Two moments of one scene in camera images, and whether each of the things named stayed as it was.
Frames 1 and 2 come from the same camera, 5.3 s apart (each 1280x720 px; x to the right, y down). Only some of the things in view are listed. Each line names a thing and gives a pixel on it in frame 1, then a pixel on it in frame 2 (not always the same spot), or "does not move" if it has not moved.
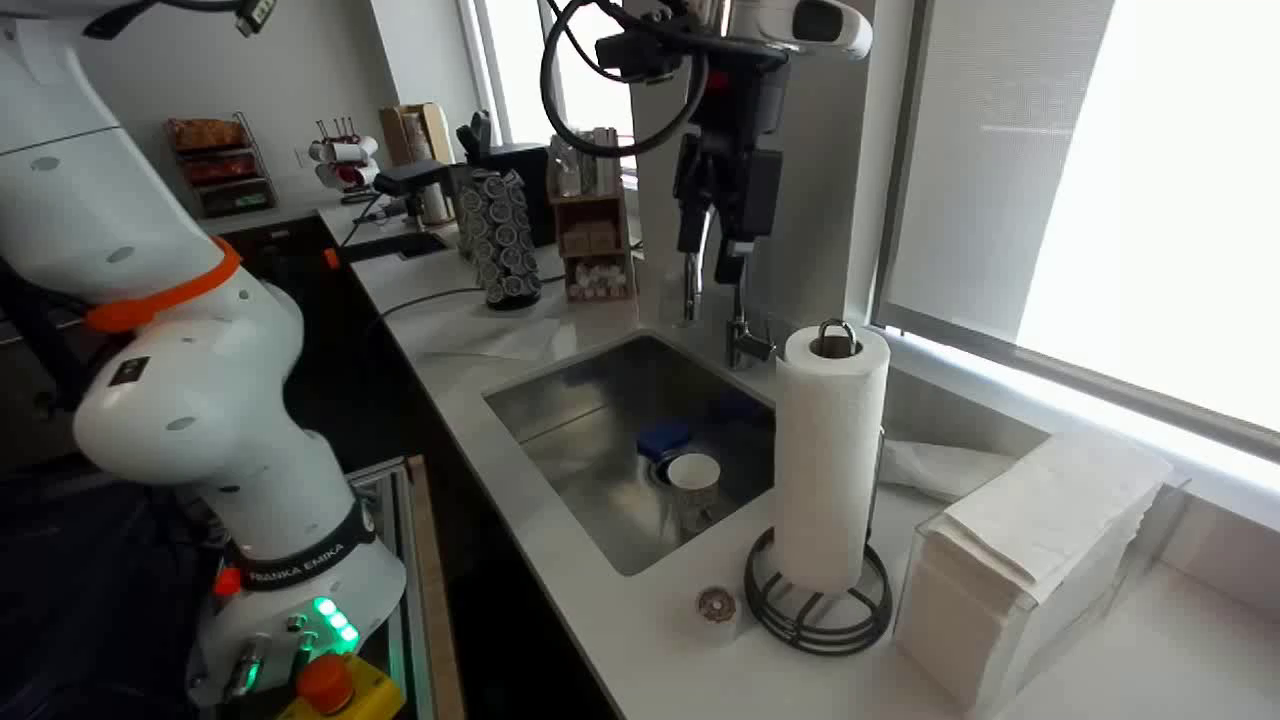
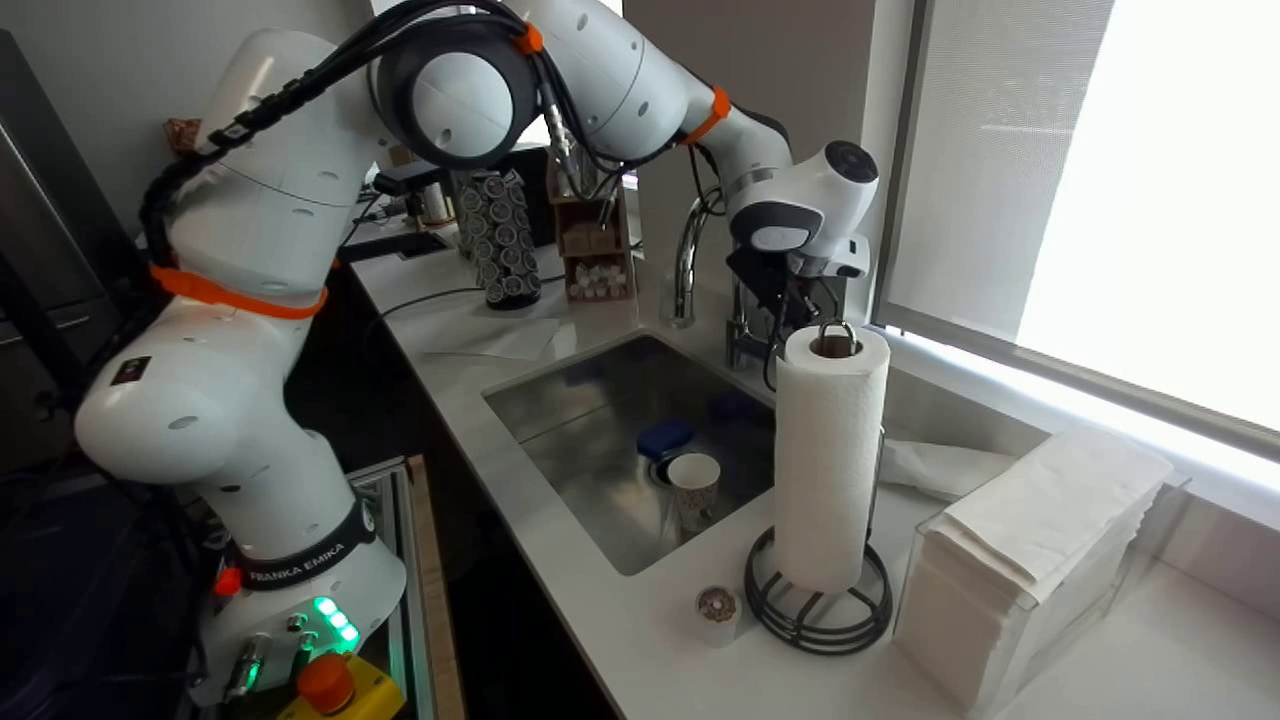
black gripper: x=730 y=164 → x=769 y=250
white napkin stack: x=996 y=576 does not move
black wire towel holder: x=833 y=621 does not move
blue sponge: x=667 y=439 does not move
